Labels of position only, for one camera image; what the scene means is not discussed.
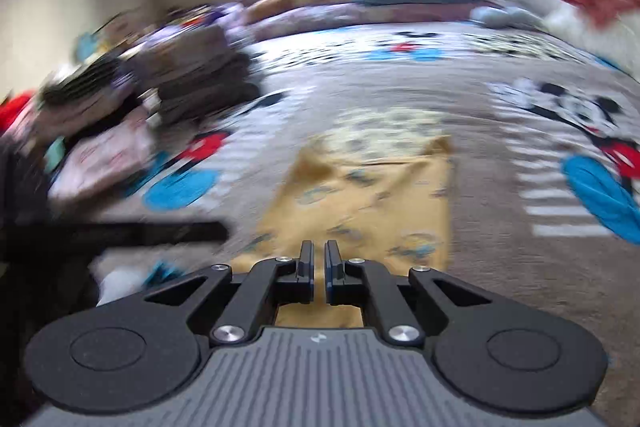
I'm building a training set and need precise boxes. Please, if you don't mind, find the red cloth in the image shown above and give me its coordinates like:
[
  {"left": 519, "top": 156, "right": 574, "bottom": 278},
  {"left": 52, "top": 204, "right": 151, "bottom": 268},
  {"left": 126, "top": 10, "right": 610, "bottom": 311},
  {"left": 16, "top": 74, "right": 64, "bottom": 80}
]
[{"left": 0, "top": 92, "right": 38, "bottom": 132}]

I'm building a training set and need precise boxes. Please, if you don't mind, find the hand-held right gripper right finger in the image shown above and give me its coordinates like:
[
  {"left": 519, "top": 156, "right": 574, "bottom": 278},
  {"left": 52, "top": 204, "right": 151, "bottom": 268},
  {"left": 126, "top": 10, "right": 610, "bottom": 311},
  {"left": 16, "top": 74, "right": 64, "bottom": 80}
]
[{"left": 324, "top": 239, "right": 493, "bottom": 345}]

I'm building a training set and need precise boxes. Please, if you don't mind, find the cream quilt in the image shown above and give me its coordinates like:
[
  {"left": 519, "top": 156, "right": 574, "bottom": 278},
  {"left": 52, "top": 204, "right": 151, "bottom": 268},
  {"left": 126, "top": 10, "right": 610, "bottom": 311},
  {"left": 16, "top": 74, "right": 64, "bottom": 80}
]
[{"left": 540, "top": 2, "right": 640, "bottom": 72}]

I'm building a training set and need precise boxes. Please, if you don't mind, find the yellow printed shirt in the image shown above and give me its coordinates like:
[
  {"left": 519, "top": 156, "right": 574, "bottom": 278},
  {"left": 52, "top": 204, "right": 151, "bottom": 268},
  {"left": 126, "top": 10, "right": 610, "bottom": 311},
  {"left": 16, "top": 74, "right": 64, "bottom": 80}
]
[{"left": 230, "top": 134, "right": 456, "bottom": 328}]

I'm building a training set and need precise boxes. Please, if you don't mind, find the light blue plush toy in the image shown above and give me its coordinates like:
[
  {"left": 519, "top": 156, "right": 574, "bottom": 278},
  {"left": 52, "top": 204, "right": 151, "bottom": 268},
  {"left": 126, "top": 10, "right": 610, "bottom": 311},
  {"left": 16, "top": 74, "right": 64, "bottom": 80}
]
[{"left": 470, "top": 4, "right": 543, "bottom": 30}]

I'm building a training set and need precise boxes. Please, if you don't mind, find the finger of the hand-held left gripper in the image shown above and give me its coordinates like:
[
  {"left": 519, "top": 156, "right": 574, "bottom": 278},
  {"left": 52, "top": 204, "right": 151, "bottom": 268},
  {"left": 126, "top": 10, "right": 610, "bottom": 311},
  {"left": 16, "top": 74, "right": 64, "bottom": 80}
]
[{"left": 90, "top": 221, "right": 230, "bottom": 247}]

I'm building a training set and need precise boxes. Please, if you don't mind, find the stack of folded grey clothes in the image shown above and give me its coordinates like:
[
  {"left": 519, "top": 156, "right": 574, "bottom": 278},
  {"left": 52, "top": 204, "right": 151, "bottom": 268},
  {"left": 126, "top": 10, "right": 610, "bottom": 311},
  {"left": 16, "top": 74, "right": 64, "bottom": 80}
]
[{"left": 125, "top": 4, "right": 261, "bottom": 125}]

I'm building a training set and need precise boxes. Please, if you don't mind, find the cartoon printed blanket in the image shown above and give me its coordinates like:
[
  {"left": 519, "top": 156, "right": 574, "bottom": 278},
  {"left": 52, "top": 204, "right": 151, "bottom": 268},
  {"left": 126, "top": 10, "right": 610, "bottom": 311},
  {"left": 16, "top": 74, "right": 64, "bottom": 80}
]
[{"left": 90, "top": 19, "right": 640, "bottom": 408}]

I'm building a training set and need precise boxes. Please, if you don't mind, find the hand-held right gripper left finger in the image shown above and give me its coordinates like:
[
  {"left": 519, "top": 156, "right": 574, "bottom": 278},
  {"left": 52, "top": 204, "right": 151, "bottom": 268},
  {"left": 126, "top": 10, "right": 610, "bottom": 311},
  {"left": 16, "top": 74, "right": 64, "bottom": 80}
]
[{"left": 144, "top": 239, "right": 316, "bottom": 345}]

